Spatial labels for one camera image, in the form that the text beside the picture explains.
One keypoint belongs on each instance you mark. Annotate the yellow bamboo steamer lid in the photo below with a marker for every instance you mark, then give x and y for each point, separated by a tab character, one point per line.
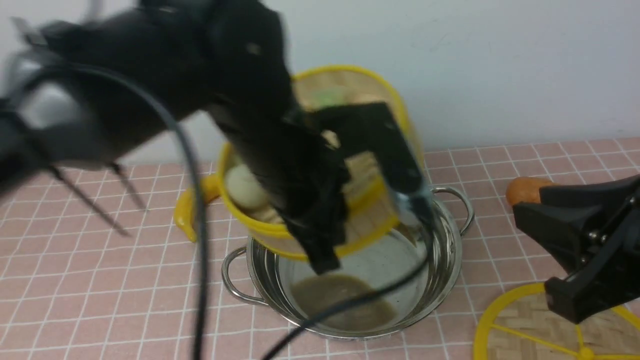
519	326

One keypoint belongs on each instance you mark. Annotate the white round bun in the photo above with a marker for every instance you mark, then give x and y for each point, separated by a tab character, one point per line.
243	188

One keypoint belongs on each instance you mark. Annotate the stainless steel pot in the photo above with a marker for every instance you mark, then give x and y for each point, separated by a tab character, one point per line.
290	288

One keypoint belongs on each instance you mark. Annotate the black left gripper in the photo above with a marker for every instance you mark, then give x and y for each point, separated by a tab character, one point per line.
300	171

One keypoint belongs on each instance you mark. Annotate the yellow banana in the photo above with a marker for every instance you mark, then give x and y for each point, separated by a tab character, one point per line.
185	212

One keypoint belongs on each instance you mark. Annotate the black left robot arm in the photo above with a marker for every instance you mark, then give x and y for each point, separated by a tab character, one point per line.
85	94

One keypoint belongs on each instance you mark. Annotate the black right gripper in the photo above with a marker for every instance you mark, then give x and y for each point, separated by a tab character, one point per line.
593	228

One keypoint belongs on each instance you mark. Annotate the orange-brown potato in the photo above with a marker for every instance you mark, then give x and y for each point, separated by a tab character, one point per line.
526	189

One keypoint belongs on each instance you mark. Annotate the yellow bamboo steamer basket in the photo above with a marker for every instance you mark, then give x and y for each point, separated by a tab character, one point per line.
371	213

